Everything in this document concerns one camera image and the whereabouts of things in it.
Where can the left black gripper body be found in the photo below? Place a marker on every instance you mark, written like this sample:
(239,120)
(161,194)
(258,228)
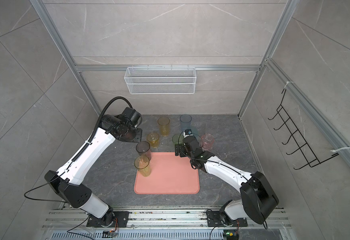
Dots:
(133,135)

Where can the pink short glass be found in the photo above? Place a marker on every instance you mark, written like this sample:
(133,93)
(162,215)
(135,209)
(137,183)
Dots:
(208,142)

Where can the pink plastic tray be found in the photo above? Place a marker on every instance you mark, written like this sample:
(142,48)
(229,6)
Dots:
(170,175)

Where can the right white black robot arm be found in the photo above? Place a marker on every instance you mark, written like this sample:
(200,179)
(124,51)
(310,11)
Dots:
(258,199)

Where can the tall blue glass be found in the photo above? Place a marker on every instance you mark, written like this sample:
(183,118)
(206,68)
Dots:
(185,121)

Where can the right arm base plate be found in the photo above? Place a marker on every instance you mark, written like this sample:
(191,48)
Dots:
(218,219)

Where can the black wire hook rack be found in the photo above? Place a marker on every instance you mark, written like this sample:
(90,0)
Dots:
(296,136)

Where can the short yellow glass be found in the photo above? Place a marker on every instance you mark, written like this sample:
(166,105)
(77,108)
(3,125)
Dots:
(153,139)

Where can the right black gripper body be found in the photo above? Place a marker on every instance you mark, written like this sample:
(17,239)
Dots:
(183,151)

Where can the white wire mesh basket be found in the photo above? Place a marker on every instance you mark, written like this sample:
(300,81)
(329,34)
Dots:
(163,80)

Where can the tall yellow glass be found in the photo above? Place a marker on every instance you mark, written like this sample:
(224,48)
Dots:
(164,125)

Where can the teal dimpled cup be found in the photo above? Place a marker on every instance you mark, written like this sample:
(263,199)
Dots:
(194,131)

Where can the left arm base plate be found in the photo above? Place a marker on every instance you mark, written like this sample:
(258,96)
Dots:
(115,219)

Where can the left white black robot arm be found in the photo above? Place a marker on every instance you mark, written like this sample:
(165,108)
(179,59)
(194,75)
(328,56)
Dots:
(67,181)

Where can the dark grey tall glass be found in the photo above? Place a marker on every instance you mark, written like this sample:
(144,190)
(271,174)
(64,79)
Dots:
(144,149)

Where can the short green glass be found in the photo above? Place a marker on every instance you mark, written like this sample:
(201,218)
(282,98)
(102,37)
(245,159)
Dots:
(177,139)

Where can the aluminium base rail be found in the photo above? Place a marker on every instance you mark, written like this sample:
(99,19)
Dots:
(138,218)

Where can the light green tall glass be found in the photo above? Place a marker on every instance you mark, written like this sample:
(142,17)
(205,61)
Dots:
(142,164)

